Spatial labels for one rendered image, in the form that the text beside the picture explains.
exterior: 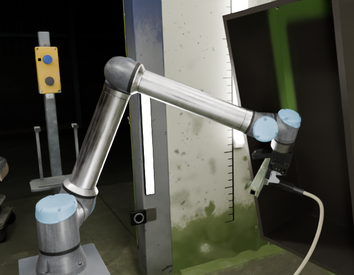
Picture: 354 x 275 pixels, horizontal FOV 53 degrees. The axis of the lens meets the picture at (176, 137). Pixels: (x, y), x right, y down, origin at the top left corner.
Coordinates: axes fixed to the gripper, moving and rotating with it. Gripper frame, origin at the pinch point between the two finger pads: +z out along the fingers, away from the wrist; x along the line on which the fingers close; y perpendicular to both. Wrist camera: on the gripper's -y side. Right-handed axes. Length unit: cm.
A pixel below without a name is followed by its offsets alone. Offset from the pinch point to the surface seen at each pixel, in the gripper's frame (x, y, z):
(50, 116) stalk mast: -4, -129, 8
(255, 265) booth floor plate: 28, 4, 107
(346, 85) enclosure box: 2, 17, -53
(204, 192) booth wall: 34, -42, 62
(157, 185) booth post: 12, -65, 48
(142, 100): 26, -84, -1
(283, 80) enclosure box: 56, -12, -21
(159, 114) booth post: 32, -76, 10
